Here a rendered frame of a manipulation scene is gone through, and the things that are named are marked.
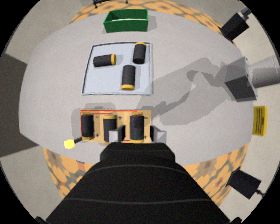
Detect wooden battery holder board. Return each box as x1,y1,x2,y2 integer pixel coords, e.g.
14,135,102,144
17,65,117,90
64,110,151,149

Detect green open-top box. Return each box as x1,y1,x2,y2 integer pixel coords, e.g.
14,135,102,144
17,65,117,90
103,9,148,33

